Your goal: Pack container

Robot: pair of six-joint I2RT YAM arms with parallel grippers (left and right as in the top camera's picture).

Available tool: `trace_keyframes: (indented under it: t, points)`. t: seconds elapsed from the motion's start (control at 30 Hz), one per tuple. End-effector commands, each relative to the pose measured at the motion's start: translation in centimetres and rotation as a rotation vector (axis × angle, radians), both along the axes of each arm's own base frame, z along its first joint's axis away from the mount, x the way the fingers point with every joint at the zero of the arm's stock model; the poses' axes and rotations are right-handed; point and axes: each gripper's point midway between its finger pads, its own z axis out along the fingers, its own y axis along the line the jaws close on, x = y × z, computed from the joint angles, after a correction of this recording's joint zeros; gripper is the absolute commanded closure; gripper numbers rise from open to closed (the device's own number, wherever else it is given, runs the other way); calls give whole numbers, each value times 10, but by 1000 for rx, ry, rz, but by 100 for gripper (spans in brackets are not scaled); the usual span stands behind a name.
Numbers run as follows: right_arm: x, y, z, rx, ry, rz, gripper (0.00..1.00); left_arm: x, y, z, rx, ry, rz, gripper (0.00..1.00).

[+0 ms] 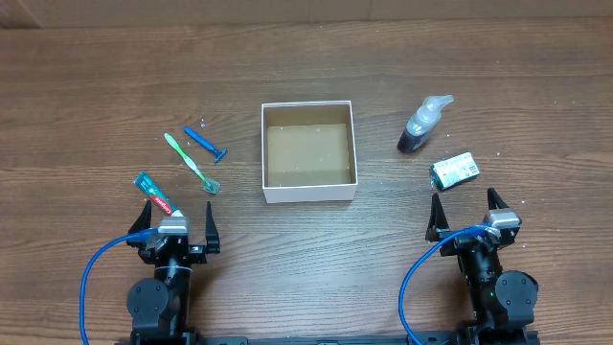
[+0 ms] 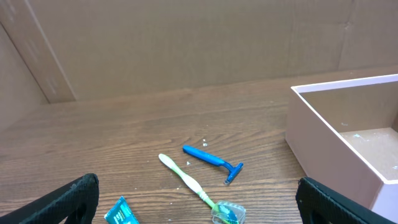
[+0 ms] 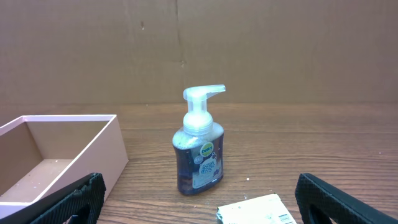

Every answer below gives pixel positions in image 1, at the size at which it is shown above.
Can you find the green red toothpaste tube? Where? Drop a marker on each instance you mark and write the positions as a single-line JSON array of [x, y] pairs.
[[145, 183]]

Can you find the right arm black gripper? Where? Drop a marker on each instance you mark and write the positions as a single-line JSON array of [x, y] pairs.
[[439, 220]]

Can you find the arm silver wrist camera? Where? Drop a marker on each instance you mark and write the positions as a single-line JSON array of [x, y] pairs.
[[504, 218], [173, 226]]

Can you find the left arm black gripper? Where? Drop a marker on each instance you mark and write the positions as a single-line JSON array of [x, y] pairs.
[[199, 252]]

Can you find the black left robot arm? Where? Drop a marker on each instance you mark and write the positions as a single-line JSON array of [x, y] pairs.
[[159, 306]]

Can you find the blue disposable razor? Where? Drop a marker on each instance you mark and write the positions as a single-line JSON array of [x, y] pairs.
[[219, 154]]

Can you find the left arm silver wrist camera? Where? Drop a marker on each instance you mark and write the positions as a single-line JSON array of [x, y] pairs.
[[173, 226]]

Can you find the white cardboard box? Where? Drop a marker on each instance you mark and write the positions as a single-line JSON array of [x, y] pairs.
[[308, 152]]

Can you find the clear bottle with dark liquid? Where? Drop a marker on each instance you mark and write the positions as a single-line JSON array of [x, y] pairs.
[[421, 124]]

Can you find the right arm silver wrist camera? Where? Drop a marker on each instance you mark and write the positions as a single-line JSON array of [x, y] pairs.
[[504, 218]]

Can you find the green toothbrush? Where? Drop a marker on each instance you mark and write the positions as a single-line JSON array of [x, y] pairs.
[[208, 185]]

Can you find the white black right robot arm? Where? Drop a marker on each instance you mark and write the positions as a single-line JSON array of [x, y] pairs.
[[503, 301]]

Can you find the green white soap packet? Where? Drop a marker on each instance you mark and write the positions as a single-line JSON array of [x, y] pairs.
[[454, 171]]

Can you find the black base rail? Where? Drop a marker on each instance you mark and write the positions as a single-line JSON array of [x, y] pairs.
[[438, 338]]

